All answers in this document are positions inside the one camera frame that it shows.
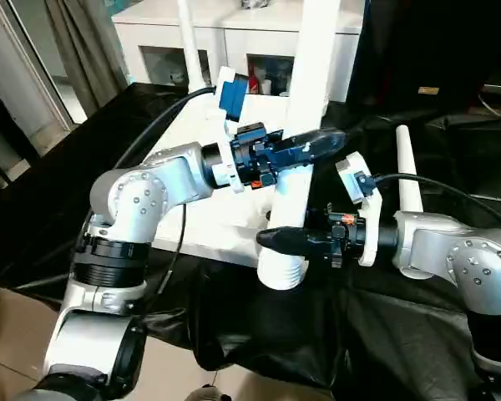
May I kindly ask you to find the white plastic table leg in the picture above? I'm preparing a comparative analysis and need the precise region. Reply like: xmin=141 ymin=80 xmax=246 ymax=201
xmin=256 ymin=0 xmax=345 ymax=292
xmin=395 ymin=125 xmax=428 ymax=282
xmin=176 ymin=0 xmax=207 ymax=89

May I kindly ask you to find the white plastic table top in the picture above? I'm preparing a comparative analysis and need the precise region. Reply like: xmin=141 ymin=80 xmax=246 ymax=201
xmin=138 ymin=88 xmax=335 ymax=270

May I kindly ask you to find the white sideboard cabinet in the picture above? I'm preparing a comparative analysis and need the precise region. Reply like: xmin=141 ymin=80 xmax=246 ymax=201
xmin=111 ymin=0 xmax=365 ymax=105

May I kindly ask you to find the black plastic mat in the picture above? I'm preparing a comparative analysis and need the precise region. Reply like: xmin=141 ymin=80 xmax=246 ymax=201
xmin=0 ymin=79 xmax=501 ymax=401

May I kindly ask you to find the beige curtain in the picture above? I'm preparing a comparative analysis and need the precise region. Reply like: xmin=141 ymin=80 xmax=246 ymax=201
xmin=43 ymin=0 xmax=128 ymax=94

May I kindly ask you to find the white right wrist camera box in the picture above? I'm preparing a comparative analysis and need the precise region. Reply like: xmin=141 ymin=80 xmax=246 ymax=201
xmin=333 ymin=150 xmax=386 ymax=270

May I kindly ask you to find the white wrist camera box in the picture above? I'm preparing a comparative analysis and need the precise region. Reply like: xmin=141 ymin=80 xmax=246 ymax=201
xmin=333 ymin=150 xmax=386 ymax=270
xmin=204 ymin=67 xmax=253 ymax=191

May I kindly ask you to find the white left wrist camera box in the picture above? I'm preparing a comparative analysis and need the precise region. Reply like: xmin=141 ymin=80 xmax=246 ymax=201
xmin=204 ymin=67 xmax=253 ymax=191

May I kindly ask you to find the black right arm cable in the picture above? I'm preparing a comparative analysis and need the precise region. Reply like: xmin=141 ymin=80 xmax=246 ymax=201
xmin=370 ymin=172 xmax=501 ymax=236

